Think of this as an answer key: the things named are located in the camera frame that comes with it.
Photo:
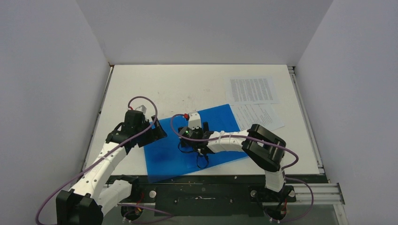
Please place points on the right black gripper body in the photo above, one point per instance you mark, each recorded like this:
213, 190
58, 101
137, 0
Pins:
197, 135

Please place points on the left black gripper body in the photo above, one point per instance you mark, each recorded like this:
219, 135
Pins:
150, 136

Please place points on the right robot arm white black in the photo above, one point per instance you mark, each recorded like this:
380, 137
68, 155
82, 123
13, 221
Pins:
263, 147

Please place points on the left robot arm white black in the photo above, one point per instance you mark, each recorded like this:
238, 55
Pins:
86, 203

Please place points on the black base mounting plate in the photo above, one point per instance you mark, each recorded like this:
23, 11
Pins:
210, 195

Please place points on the printed text paper sheet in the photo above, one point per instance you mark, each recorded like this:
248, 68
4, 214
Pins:
250, 90

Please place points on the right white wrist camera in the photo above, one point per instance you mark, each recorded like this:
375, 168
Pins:
194, 120

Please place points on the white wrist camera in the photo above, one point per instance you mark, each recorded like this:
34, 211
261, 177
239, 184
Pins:
141, 108
194, 120

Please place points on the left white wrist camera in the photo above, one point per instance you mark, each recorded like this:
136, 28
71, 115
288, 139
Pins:
141, 108

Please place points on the aluminium frame rail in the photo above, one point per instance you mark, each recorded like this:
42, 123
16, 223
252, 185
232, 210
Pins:
328, 205

